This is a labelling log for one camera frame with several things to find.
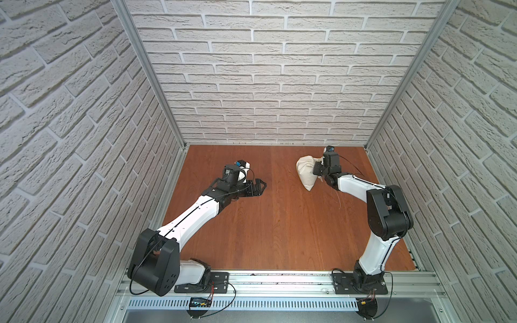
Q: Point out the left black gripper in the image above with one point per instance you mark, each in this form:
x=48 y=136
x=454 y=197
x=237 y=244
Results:
x=248 y=188

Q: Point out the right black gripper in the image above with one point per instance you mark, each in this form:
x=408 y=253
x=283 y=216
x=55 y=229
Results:
x=319 y=168

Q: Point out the cream cloth drawstring bag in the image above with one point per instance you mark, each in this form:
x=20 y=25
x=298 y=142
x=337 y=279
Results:
x=305 y=167

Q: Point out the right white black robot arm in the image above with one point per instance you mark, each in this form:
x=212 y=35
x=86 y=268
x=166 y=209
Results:
x=389 y=218

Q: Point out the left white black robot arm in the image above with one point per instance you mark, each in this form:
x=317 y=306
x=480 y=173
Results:
x=156 y=264

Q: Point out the left small controller board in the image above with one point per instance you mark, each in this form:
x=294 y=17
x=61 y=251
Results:
x=199 y=306

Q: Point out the small controller board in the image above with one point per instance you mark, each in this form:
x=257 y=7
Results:
x=367 y=308
x=199 y=306

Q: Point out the right small controller board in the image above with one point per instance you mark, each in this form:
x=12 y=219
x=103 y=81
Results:
x=367 y=308

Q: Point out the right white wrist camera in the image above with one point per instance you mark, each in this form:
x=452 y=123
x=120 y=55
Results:
x=329 y=149

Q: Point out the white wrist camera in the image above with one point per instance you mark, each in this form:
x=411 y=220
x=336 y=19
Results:
x=329 y=149
x=244 y=169

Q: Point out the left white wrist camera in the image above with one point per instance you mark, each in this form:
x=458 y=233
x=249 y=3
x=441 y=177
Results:
x=244 y=169

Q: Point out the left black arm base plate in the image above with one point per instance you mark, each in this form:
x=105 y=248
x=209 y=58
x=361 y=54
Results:
x=213 y=282

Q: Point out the aluminium mounting rail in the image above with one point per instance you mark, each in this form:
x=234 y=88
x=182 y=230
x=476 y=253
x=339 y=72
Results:
x=288 y=290

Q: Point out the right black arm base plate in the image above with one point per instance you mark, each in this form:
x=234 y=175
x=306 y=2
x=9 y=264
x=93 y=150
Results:
x=349 y=284

